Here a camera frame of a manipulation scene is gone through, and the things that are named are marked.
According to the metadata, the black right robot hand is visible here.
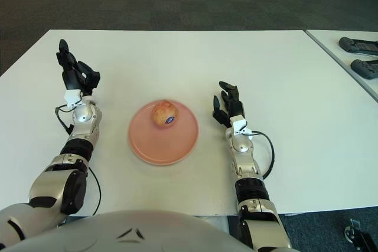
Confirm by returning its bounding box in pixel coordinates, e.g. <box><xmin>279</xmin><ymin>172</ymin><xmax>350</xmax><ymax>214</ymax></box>
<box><xmin>211</xmin><ymin>80</ymin><xmax>252</xmax><ymax>139</ymax></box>

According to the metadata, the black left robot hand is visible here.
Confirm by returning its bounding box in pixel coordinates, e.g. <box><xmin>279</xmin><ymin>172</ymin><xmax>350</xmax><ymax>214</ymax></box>
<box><xmin>56</xmin><ymin>38</ymin><xmax>101</xmax><ymax>108</ymax></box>

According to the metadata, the red yellow apple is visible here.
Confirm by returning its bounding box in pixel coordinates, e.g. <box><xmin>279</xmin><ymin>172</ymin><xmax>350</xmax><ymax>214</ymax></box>
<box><xmin>151</xmin><ymin>99</ymin><xmax>180</xmax><ymax>127</ymax></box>

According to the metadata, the pink round plate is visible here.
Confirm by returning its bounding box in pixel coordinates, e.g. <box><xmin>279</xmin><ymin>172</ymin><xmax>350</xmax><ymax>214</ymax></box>
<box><xmin>128</xmin><ymin>100</ymin><xmax>200</xmax><ymax>166</ymax></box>

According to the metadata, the white neighbouring table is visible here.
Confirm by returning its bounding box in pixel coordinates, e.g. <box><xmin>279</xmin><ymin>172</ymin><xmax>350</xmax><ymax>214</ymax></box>
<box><xmin>305</xmin><ymin>30</ymin><xmax>378</xmax><ymax>102</ymax></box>

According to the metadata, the grey handheld controller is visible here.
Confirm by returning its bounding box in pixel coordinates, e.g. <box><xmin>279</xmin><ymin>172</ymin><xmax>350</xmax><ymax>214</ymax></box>
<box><xmin>338</xmin><ymin>36</ymin><xmax>378</xmax><ymax>57</ymax></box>
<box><xmin>350</xmin><ymin>59</ymin><xmax>378</xmax><ymax>80</ymax></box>

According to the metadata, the silver robot torso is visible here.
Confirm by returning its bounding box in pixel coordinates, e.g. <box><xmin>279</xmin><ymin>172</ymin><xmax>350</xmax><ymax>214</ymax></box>
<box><xmin>0</xmin><ymin>209</ymin><xmax>252</xmax><ymax>252</ymax></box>

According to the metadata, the black caster wheel stand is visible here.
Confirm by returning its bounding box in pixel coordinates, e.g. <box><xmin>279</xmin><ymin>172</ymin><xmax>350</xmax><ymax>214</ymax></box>
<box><xmin>344</xmin><ymin>218</ymin><xmax>378</xmax><ymax>252</ymax></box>

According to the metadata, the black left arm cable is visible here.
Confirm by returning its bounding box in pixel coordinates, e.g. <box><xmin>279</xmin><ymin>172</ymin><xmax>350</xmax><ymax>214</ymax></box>
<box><xmin>54</xmin><ymin>100</ymin><xmax>102</xmax><ymax>216</ymax></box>

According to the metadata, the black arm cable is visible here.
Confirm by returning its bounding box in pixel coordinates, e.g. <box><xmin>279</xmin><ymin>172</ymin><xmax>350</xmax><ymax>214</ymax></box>
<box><xmin>249</xmin><ymin>130</ymin><xmax>275</xmax><ymax>181</ymax></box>
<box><xmin>54</xmin><ymin>100</ymin><xmax>102</xmax><ymax>216</ymax></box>

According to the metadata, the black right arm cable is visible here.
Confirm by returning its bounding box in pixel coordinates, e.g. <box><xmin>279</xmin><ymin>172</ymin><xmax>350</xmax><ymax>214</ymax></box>
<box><xmin>249</xmin><ymin>130</ymin><xmax>275</xmax><ymax>181</ymax></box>

